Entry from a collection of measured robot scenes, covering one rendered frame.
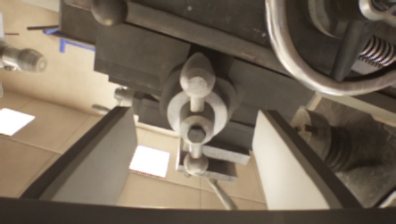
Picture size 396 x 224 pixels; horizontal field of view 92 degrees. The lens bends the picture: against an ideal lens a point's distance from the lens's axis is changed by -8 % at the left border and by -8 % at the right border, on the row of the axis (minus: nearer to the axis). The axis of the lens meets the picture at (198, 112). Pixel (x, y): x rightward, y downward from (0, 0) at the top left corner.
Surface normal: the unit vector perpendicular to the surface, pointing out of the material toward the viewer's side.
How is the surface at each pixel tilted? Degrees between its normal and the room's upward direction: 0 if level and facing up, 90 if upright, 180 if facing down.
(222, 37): 90
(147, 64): 90
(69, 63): 90
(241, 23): 90
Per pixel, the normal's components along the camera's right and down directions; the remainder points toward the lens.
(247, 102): -0.01, 0.47
